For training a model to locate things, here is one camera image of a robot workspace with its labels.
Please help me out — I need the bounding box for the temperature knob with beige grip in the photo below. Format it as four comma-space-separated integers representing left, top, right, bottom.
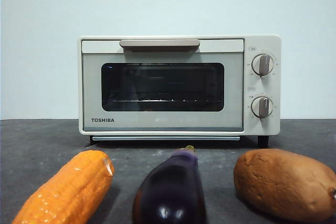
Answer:
251, 54, 275, 76

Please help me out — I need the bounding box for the metal wire oven rack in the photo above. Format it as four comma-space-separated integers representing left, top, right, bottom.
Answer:
109, 99, 220, 104

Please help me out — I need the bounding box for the dark purple eggplant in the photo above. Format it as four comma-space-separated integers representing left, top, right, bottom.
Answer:
132, 145, 206, 224

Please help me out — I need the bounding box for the cream Toshiba toaster oven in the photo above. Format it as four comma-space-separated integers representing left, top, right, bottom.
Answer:
77, 34, 282, 137

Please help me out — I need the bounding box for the glass-windowed oven door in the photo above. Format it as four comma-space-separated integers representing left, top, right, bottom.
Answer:
81, 39, 245, 132

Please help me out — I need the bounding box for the orange corn cob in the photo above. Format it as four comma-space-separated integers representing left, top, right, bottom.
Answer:
12, 150, 116, 224

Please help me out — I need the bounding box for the beige oven door handle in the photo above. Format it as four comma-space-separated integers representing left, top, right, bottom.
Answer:
119, 39, 200, 52

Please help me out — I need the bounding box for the brown sweet potato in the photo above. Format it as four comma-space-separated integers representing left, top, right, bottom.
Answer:
233, 148, 336, 222

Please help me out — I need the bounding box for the timer knob with beige grip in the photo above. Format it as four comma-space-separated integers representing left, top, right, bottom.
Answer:
251, 97, 274, 119

